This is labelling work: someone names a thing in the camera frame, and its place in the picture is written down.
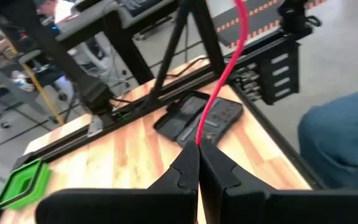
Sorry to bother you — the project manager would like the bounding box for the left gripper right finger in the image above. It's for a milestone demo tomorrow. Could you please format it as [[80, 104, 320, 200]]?
[[199, 139, 358, 224]]

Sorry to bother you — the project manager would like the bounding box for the grey desk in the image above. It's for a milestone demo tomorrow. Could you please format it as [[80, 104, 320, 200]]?
[[54, 0, 180, 43]]

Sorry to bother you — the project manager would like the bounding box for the person's leg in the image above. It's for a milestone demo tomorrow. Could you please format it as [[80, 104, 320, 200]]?
[[297, 85, 358, 189]]

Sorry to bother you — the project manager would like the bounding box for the black screwdriver bit case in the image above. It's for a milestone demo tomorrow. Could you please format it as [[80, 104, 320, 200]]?
[[153, 90, 244, 149]]

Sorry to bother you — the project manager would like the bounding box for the black table edge rail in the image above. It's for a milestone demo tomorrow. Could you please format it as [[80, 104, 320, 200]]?
[[228, 83, 326, 190]]

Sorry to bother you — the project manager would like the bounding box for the black frame post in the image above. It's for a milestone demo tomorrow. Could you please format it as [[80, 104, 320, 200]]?
[[191, 0, 226, 75]]

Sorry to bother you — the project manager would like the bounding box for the green collapsible container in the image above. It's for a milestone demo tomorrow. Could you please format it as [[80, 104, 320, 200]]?
[[0, 157, 53, 211]]

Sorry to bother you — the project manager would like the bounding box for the black orange striped floor mat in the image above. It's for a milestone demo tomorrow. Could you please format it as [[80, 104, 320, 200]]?
[[213, 0, 328, 49]]

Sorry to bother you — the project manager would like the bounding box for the black slotted box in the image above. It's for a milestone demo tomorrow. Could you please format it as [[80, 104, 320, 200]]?
[[257, 40, 301, 106]]

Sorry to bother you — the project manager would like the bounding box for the red cord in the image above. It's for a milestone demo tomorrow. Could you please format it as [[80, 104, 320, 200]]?
[[195, 0, 250, 146]]

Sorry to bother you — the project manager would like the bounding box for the black cable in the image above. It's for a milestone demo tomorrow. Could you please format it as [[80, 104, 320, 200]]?
[[166, 55, 209, 78]]

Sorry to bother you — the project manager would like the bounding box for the black aluminium frame rail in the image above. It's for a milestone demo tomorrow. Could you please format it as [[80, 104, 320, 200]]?
[[12, 30, 301, 170]]

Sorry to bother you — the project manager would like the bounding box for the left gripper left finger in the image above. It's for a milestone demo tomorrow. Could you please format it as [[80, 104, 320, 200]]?
[[35, 140, 201, 224]]

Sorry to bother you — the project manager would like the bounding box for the black diagonal frame brace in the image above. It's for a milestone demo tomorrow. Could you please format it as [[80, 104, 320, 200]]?
[[149, 0, 192, 103]]

